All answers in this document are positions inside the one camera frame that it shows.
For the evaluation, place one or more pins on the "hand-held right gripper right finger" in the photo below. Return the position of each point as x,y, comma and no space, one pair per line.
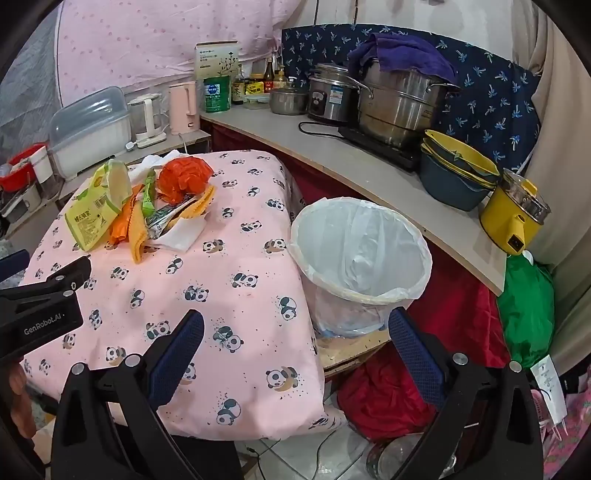
415,357

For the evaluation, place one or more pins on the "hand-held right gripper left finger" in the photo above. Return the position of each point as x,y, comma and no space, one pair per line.
178,357

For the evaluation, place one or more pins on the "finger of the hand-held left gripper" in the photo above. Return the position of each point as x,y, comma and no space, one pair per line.
64,279
11,265

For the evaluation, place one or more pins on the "white trash bin plastic liner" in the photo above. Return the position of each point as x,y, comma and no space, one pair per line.
332,304

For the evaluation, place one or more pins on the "green tube pack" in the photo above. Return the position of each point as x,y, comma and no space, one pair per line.
148,198

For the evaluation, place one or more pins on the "person's left hand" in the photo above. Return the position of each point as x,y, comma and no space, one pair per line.
21,401

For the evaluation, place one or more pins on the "red cloth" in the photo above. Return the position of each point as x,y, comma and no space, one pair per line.
378,401

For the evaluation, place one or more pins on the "red counter curtain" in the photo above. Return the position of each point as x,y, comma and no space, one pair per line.
452,314

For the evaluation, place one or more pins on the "wooden board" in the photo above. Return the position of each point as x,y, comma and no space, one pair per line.
351,353

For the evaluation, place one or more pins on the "yellow green snack packet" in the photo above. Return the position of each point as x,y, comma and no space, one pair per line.
92,212

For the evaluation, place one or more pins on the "orange strip wrapper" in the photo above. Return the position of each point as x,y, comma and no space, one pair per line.
121,226

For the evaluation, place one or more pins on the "red basket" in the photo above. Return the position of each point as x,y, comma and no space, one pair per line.
21,177

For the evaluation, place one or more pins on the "glass pot lid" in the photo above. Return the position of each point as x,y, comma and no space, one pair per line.
397,457

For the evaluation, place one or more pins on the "white cup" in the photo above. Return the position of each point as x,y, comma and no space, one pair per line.
40,166

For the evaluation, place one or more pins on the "green bag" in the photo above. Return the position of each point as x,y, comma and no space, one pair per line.
526,314

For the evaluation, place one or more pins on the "white tissue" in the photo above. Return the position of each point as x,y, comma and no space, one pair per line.
180,237

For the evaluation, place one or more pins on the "white paper tag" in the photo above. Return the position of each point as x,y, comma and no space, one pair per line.
549,383

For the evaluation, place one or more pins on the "pink panda print tablecloth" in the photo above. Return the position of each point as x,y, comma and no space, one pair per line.
231,230

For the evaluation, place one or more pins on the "white textured paper towel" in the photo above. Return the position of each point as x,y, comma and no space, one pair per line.
145,165

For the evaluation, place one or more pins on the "white dish box clear lid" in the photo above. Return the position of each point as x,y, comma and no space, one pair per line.
87,138

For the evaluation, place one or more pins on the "white power plug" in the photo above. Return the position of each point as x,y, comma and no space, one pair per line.
131,146

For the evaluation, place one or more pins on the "orange plastic bag red print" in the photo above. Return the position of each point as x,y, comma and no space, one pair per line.
182,177

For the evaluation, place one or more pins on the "white power strip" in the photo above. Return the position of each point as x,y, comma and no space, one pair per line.
152,141

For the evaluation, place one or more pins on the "yellow electric pot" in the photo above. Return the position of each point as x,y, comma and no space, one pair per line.
503,217

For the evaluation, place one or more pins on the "pink patterned cloth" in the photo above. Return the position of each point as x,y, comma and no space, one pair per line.
572,429

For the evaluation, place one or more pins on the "grey translucent sheet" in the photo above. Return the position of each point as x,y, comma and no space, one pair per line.
27,92

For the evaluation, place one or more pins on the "white glass electric kettle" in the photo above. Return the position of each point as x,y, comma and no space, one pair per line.
147,115

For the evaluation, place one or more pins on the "pink electric kettle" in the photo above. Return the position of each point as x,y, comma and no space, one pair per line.
184,110

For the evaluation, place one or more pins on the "black induction cooktop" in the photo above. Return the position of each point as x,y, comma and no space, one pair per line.
383,147

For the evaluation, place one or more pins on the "green tin can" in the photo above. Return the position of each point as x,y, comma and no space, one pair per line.
217,94

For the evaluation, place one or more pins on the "beige curtain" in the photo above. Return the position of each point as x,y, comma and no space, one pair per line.
563,161

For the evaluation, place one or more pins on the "large steel steamer pot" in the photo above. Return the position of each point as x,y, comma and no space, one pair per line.
401,110

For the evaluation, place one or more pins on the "pink dotted cloth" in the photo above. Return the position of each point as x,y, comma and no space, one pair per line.
138,41

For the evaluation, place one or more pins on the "dark sauce bottle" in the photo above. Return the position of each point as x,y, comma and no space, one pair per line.
238,90

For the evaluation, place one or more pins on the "clear glass food container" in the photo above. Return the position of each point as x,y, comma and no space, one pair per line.
256,102

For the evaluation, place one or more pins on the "beige cardboard box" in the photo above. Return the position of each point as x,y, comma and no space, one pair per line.
214,60

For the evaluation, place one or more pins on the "steel rice cooker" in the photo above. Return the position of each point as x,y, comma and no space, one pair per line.
330,99

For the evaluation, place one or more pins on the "blue leaf print cloth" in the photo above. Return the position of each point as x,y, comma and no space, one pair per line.
489,92

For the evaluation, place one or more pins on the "small steel pot with lid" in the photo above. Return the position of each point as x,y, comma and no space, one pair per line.
288,101

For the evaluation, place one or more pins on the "red label sauce bottle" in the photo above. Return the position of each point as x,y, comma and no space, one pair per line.
268,81

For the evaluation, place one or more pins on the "yellow oil bottle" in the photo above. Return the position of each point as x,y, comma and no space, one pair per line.
280,79

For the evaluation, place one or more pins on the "purple towel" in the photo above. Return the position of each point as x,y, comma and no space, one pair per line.
401,53

